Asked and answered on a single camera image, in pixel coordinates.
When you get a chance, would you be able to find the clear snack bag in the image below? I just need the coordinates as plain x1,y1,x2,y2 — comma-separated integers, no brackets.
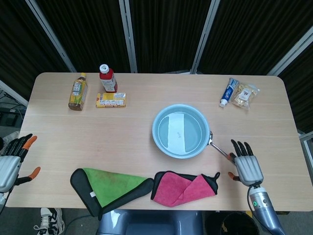
231,82,261,110

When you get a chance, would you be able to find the green cloth black backing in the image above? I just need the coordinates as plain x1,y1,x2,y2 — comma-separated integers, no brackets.
70,167,155,220

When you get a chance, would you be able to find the grey partition post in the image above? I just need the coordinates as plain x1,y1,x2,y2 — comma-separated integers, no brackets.
0,79,29,107
119,0,138,73
266,29,313,76
190,0,222,74
25,0,77,73

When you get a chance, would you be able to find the metal spoon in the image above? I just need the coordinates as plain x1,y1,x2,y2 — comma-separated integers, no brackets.
208,131,233,159

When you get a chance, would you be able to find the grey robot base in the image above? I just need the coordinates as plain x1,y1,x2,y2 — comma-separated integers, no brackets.
96,209,203,235

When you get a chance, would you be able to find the light blue bowl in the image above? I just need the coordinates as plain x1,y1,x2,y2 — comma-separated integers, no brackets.
152,104,210,160

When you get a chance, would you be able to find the blue white toothpaste tube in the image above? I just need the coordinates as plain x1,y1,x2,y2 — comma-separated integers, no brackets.
219,77,239,108

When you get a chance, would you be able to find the white black sneaker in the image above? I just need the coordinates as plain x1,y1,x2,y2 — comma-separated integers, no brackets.
33,207,66,235

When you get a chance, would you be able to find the red juice bottle white cap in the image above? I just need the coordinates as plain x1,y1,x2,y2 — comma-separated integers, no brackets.
98,64,118,94

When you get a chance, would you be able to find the pink cloth black backing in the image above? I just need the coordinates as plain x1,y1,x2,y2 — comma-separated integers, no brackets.
150,170,221,208

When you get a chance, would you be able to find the black trash bin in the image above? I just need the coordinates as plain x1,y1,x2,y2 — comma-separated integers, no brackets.
204,211,260,235

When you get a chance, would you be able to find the yellow cardboard box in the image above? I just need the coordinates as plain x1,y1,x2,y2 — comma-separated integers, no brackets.
95,92,127,108

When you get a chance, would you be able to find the tea bottle yellow label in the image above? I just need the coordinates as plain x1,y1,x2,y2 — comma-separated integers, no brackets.
67,72,88,111

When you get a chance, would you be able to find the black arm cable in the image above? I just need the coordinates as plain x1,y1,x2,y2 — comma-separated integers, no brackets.
246,187,266,231

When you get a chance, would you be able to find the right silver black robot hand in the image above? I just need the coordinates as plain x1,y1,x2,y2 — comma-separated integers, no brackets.
227,139,264,186

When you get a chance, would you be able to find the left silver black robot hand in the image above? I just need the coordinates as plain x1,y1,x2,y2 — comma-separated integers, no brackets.
0,133,41,194

